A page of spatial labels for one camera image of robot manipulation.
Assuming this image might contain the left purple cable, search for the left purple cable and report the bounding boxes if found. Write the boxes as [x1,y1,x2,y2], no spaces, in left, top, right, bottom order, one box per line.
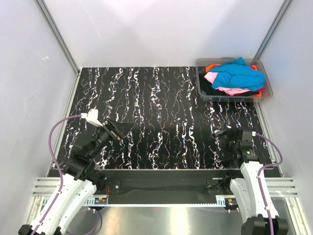
[29,114,102,235]

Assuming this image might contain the clear plastic bin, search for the clear plastic bin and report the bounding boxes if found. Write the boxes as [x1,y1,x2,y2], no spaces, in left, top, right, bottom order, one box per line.
[195,57,273,102]

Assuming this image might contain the black marbled table mat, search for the black marbled table mat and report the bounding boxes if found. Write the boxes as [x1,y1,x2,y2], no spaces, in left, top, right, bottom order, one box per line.
[70,67,263,169]

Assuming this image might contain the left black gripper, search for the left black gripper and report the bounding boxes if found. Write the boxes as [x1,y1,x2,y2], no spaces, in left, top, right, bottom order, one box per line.
[89,117,135,159]

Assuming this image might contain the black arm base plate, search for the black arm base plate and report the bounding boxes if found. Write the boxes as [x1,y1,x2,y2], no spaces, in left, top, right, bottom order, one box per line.
[77,168,250,196]

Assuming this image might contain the blue t shirt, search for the blue t shirt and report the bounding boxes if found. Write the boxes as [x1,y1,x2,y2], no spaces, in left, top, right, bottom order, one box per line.
[210,57,266,91]

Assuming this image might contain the black t shirt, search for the black t shirt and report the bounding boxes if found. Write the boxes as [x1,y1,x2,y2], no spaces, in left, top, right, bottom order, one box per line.
[199,73,260,96]

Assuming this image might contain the pink t shirt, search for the pink t shirt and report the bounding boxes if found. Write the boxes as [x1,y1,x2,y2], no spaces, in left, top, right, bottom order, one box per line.
[199,72,266,96]

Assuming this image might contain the orange t shirt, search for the orange t shirt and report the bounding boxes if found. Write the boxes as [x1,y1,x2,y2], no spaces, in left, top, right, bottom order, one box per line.
[204,64,266,96]

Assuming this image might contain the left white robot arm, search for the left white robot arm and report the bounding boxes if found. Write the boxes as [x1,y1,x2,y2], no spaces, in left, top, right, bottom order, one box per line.
[18,118,134,235]

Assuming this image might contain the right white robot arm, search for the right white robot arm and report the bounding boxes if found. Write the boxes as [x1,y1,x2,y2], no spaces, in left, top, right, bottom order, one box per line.
[214,128,289,235]

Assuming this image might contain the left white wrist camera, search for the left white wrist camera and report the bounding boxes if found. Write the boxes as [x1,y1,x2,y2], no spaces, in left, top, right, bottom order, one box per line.
[81,109,103,127]

